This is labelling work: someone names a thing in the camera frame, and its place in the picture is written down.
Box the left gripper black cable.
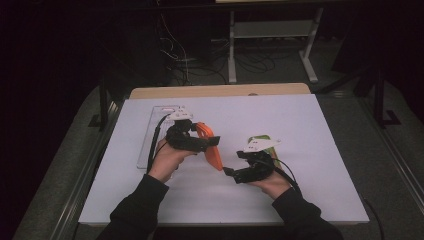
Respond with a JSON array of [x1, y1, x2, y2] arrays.
[[146, 114, 172, 175]]

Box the orange phone case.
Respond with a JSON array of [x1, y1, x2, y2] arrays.
[[194, 121, 224, 172]]

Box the black metal stand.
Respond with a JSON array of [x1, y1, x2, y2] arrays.
[[372, 64, 402, 129], [87, 74, 113, 132]]

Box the clear plastic tray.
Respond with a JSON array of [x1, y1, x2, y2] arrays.
[[136, 105, 186, 170]]

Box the green cartoon phone case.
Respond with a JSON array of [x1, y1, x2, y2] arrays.
[[247, 134, 282, 168]]

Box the person's right hand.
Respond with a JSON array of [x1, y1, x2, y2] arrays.
[[258, 165, 295, 201]]

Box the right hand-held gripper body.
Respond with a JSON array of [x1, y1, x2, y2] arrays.
[[233, 138, 282, 185]]

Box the black floor cables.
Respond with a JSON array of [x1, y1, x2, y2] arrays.
[[166, 39, 301, 86]]

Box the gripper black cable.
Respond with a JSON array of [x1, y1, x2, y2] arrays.
[[146, 114, 172, 175], [266, 157, 385, 240]]

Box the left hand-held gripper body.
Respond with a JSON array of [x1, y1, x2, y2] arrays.
[[165, 106, 210, 153]]

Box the grey metal rail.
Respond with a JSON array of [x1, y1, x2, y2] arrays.
[[358, 96, 424, 209], [49, 99, 125, 240]]

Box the white metal desk frame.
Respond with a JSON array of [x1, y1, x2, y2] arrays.
[[227, 6, 325, 84]]

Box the white hanging cable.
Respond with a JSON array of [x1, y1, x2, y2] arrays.
[[159, 12, 191, 84]]

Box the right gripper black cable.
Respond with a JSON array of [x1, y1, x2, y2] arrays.
[[266, 157, 385, 240]]

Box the person's left hand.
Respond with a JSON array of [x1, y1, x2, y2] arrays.
[[147, 138, 198, 184]]

